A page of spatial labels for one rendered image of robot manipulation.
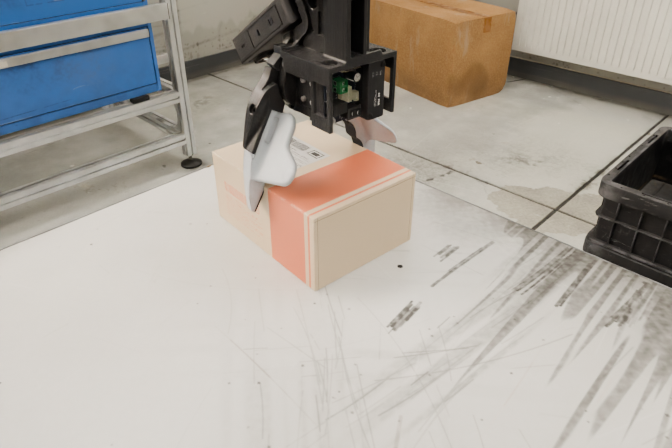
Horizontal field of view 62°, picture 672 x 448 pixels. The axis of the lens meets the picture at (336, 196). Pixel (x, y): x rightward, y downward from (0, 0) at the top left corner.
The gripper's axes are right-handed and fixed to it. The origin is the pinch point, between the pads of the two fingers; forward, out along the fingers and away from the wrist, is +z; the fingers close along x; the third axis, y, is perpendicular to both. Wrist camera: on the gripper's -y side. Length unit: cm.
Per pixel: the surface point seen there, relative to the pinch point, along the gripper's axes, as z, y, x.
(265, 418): 5.2, 15.9, -16.5
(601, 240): 26, 9, 52
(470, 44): 46, -118, 184
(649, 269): 27, 17, 52
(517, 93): 75, -109, 217
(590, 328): 5.3, 25.7, 8.0
